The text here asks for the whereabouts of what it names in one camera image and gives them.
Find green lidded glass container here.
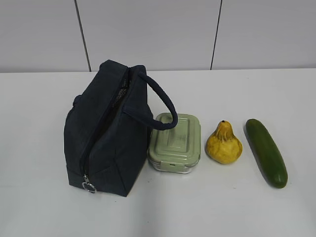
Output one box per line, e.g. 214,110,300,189
148,114,201,174

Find dark blue lunch bag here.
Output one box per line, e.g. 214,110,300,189
64,60,178,197

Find yellow pear shaped gourd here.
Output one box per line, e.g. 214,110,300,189
205,120,242,164

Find silver zipper pull ring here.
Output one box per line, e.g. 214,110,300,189
81,174,97,195

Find green cucumber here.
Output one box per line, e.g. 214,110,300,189
244,118,288,189

